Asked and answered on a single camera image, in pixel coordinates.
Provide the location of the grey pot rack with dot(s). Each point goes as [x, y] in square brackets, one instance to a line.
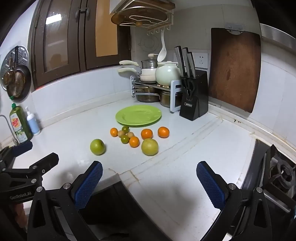
[174, 97]

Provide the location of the black kitchen scissors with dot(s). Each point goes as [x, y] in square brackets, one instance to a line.
[190, 83]

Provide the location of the steel range hood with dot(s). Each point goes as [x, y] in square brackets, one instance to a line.
[277, 34]

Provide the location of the person's left hand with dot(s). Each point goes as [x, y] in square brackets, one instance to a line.
[19, 213]

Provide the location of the green apple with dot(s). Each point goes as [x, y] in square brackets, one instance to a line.
[97, 146]

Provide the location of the white blue pump bottle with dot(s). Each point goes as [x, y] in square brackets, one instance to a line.
[33, 124]

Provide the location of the black knife block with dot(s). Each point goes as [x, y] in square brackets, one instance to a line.
[194, 102]

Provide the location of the small orange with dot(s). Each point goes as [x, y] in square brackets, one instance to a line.
[114, 132]

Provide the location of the wall hook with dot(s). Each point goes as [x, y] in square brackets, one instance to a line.
[234, 27]

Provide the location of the glass-lidded pot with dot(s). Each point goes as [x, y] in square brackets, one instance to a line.
[148, 64]

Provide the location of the small tan fruit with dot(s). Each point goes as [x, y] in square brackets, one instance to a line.
[130, 134]
[121, 133]

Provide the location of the white saucepan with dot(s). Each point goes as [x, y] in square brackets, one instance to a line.
[148, 76]

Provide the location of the wooden cutting board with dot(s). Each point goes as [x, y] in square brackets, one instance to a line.
[234, 69]

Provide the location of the small copper strainer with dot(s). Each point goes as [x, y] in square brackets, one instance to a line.
[8, 77]

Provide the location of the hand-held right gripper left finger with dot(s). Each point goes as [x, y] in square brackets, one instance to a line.
[89, 184]

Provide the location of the metal faucet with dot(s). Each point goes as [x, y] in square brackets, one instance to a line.
[8, 126]

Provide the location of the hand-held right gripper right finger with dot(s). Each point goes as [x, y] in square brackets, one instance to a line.
[211, 185]

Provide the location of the large yellow-green citrus fruit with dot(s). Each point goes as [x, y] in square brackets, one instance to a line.
[149, 146]

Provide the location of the green dish soap bottle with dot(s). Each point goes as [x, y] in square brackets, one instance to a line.
[19, 126]

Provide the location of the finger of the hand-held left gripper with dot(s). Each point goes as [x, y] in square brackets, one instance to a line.
[22, 147]
[47, 160]

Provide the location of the round metal steamer tray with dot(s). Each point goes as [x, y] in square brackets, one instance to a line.
[23, 54]

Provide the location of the small green citrus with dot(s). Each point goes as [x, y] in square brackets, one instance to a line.
[124, 139]
[125, 128]

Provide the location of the pale green ceramic pot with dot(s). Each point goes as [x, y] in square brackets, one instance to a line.
[167, 73]

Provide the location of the brown glass-door cabinet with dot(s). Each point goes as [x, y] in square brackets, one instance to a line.
[81, 39]

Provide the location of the hanging strainers and pans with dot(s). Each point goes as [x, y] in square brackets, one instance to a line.
[19, 82]

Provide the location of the white wall socket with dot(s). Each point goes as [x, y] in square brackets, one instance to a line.
[201, 60]

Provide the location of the green plate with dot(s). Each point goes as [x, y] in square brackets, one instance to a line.
[138, 115]

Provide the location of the white ladle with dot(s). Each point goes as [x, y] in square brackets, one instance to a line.
[162, 52]

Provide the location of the wide steel pot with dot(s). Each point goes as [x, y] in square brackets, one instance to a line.
[145, 96]

